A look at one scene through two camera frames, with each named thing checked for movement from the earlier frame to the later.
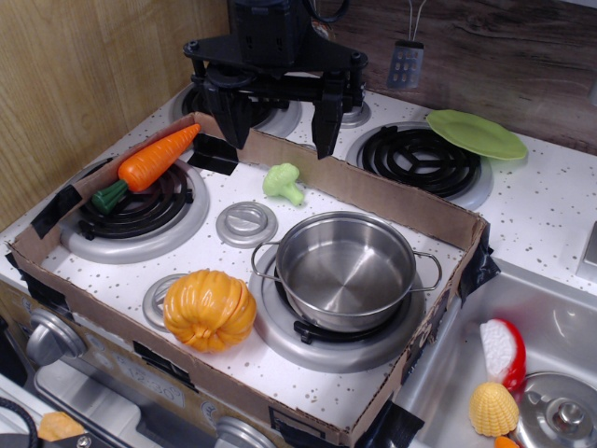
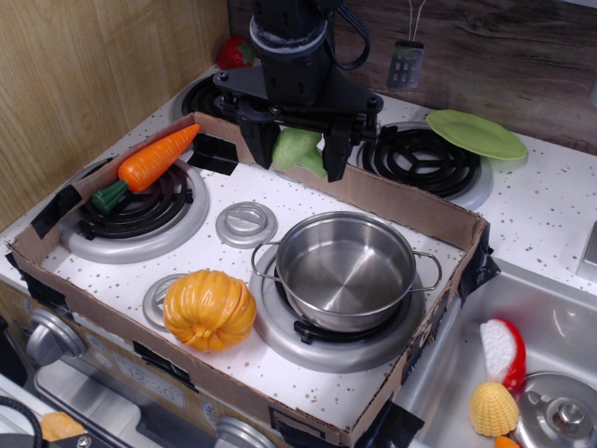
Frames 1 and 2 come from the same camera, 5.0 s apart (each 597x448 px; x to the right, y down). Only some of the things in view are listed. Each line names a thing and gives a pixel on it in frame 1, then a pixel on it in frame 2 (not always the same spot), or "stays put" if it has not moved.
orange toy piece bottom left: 58,425 stays put
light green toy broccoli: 280,181 → 293,147
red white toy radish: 505,351 stays put
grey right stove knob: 234,432 stays put
